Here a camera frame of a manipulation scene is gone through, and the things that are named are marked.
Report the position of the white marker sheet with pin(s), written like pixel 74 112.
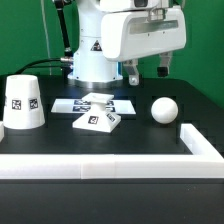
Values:
pixel 80 106

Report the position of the white lamp shade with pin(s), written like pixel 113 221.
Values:
pixel 23 107

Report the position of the white fence frame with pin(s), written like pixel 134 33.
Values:
pixel 203 161

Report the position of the white lamp bulb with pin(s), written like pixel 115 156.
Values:
pixel 164 110

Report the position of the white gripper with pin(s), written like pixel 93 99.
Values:
pixel 132 35

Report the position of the white lamp base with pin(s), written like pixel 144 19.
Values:
pixel 98 118

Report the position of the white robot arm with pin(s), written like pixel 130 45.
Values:
pixel 91 69

